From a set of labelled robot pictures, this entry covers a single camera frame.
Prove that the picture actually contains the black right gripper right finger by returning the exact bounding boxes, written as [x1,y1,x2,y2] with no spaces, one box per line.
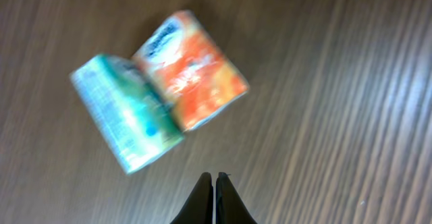
[215,172,257,224]

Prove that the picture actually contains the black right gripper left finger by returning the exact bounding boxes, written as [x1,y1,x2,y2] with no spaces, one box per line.
[171,172,213,224]

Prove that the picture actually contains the teal tissue pack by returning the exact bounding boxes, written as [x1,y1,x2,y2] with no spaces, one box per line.
[70,54,184,174]

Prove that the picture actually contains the orange tissue pack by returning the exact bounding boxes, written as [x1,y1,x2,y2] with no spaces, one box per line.
[132,10,249,131]

